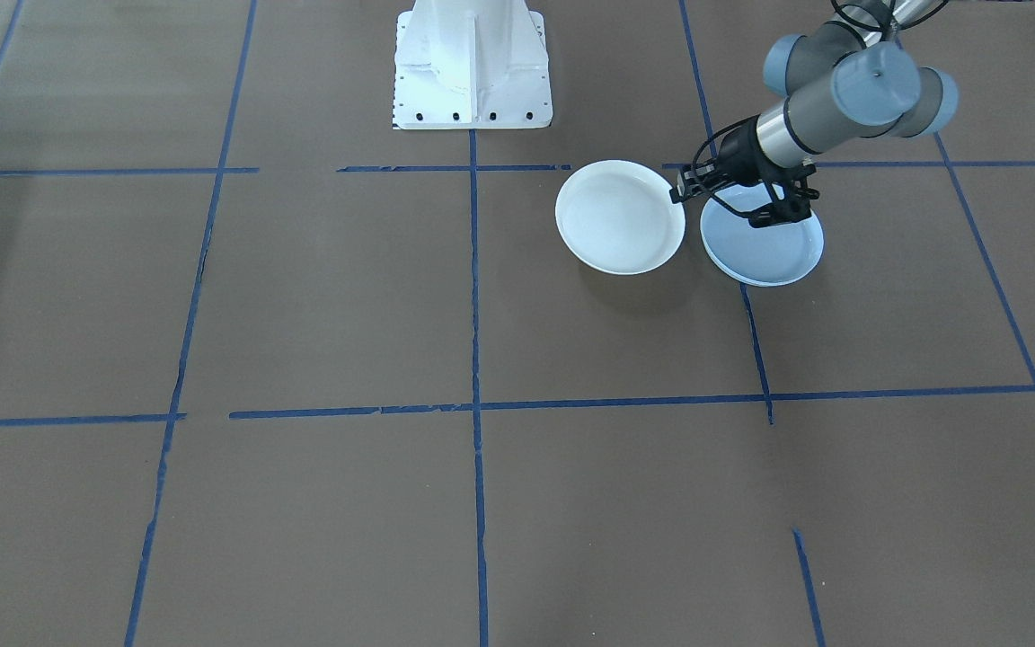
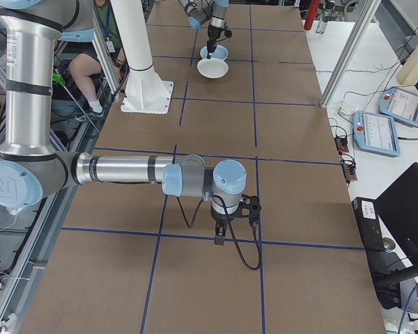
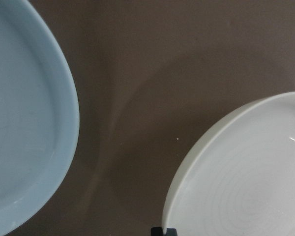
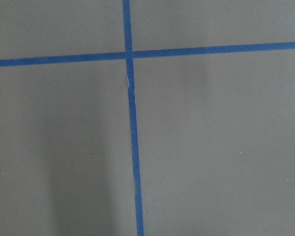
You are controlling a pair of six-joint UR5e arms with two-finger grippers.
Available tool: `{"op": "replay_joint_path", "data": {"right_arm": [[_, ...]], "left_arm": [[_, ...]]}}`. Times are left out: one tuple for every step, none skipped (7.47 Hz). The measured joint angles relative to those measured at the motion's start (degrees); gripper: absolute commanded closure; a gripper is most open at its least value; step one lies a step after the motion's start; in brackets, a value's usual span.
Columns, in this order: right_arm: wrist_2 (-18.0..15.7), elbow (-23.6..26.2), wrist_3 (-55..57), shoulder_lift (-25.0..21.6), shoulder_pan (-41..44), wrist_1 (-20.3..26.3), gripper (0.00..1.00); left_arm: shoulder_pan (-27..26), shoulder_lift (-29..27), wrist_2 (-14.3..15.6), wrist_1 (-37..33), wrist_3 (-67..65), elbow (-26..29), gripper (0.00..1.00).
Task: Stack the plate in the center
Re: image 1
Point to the white round plate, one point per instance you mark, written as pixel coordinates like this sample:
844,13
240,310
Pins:
618,220

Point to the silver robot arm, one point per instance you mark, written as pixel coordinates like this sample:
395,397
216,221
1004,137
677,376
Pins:
868,90

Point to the light blue round plate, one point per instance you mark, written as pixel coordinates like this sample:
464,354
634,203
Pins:
765,256

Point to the white column with base plate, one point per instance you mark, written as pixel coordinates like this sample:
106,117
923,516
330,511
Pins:
473,63

